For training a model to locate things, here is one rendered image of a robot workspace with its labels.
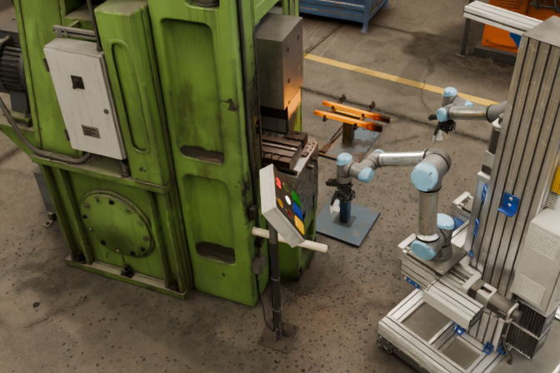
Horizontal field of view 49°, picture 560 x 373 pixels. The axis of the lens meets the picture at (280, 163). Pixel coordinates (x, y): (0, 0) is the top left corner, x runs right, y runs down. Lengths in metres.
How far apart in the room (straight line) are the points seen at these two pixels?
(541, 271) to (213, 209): 1.79
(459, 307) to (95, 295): 2.36
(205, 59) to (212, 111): 0.29
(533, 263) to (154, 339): 2.24
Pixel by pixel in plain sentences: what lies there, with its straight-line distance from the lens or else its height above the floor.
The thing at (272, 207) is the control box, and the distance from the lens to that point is 2.90.
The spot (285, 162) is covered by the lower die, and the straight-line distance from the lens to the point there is 3.53.
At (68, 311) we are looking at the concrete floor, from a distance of 4.29.
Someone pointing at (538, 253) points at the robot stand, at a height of 1.08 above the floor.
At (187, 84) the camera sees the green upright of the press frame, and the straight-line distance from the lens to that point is 3.19.
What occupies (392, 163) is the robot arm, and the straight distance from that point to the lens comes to 3.03.
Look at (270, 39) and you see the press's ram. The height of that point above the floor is 1.76.
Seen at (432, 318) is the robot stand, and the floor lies 0.21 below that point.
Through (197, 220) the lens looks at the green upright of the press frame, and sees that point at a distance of 3.76.
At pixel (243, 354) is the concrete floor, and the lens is 3.83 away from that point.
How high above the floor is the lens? 3.12
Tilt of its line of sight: 37 degrees down
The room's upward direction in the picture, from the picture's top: 2 degrees counter-clockwise
